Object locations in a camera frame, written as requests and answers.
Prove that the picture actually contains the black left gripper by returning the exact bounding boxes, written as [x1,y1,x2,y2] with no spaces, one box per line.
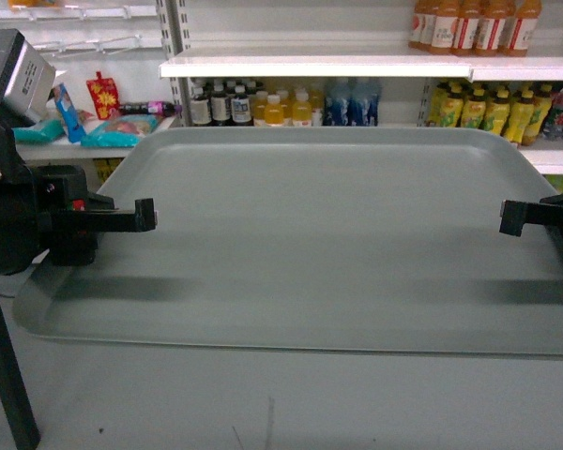
[37,164,158,266]

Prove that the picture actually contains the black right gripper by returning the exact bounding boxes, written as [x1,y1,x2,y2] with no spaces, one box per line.
[499,194,563,253]

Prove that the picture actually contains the grey rectangular serving tray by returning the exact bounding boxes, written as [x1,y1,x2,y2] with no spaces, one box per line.
[13,127,563,357]

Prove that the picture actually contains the white left side shelf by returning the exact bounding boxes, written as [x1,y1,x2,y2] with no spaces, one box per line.
[16,114,177,160]

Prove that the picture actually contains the teal snack bag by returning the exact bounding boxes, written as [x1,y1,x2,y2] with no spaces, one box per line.
[81,114,160,147]

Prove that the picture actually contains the yellow lemon tea bottle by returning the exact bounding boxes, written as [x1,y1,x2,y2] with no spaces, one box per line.
[503,90,535,145]

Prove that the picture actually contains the dark tea bottle left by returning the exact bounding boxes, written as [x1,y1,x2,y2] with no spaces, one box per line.
[190,86,212,127]

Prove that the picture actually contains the dark tea bottle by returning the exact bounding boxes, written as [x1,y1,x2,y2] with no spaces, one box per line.
[190,86,212,127]
[231,85,252,126]
[210,83,232,127]

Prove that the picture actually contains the red snack pouch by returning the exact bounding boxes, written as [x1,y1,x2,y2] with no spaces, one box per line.
[86,71,119,120]

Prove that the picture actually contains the dark tea bottle middle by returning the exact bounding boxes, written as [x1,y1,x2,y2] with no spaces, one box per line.
[210,83,232,127]

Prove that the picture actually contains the dark tea bottle right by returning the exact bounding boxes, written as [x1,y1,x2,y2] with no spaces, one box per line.
[231,85,252,126]

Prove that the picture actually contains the yellow juice bottle back left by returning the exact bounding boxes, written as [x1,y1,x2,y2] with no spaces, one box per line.
[252,90,268,127]

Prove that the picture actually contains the yellow juice bottle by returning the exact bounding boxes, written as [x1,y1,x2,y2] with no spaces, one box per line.
[252,90,268,127]
[264,94,284,127]
[292,91,312,128]

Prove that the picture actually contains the yellow juice bottle front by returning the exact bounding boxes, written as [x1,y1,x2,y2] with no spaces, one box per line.
[264,94,284,127]

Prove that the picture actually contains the blue drink bottle right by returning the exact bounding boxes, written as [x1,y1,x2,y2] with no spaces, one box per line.
[350,77,380,127]

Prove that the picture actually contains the blue drink bottle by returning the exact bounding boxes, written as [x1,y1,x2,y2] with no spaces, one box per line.
[350,77,380,127]
[324,77,351,127]

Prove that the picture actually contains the yellow juice bottle right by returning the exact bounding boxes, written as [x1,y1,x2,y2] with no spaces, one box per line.
[292,91,312,128]

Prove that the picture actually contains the black table leg left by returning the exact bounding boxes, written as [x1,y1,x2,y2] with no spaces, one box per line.
[0,306,40,449]

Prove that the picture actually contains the orange juice bottle right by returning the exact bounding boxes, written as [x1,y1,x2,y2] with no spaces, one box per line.
[474,0,509,56]

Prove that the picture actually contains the orange juice bottle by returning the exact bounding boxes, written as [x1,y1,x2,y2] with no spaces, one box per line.
[450,0,481,56]
[430,0,460,54]
[474,0,509,56]

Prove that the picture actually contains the blue drink bottle left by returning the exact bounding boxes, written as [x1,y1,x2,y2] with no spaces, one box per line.
[324,77,351,127]

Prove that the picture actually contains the white slotted shelf upright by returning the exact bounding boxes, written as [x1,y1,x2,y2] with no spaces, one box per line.
[156,0,192,127]

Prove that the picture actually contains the orange juice bottle middle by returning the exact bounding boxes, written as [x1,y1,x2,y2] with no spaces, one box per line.
[450,0,481,56]

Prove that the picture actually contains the orange juice bottle left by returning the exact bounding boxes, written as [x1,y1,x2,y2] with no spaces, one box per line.
[430,0,460,54]

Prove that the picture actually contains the white top shelf board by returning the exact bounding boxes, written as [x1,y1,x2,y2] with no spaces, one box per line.
[174,45,563,82]

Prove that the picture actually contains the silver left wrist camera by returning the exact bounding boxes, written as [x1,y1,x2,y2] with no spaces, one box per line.
[0,29,55,128]

